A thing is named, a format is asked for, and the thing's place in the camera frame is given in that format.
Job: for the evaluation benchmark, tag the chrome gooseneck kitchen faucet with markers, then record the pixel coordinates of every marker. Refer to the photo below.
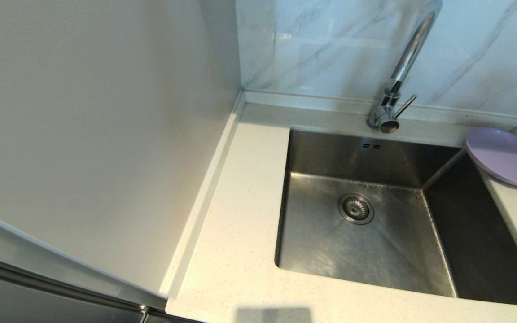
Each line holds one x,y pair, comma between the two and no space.
409,54

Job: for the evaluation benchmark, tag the purple round plate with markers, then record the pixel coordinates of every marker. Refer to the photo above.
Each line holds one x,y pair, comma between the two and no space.
505,154

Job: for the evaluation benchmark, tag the chrome cabinet trim bar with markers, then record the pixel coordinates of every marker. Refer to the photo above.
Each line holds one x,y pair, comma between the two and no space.
61,285

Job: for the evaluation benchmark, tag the tall white-sided grey cabinet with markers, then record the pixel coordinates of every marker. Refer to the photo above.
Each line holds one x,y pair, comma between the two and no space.
83,134

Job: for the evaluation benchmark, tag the stainless steel sink basin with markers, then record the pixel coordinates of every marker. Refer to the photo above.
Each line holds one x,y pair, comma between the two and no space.
375,264

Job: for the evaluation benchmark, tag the round metal drain strainer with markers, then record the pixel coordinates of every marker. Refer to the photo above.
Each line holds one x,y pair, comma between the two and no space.
356,208

